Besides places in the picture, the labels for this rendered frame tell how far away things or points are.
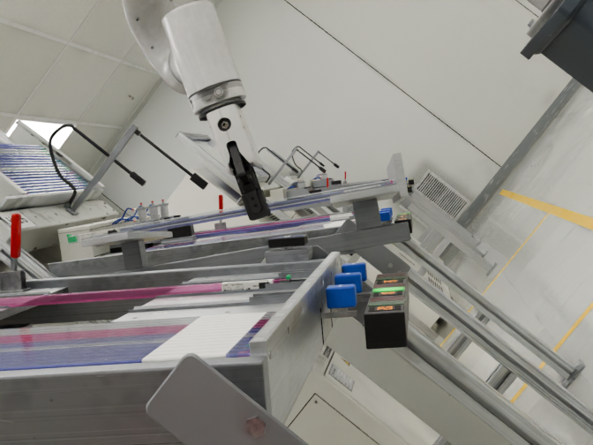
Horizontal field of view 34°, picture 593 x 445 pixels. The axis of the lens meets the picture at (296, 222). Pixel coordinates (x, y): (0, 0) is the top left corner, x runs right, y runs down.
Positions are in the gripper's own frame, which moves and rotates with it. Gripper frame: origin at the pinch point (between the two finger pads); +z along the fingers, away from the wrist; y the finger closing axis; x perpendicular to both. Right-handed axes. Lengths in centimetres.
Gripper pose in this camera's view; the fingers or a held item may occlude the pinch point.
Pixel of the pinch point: (256, 205)
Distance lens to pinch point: 148.4
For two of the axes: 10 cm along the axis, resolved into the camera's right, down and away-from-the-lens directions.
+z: 3.4, 9.4, -0.3
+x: -9.4, 3.4, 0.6
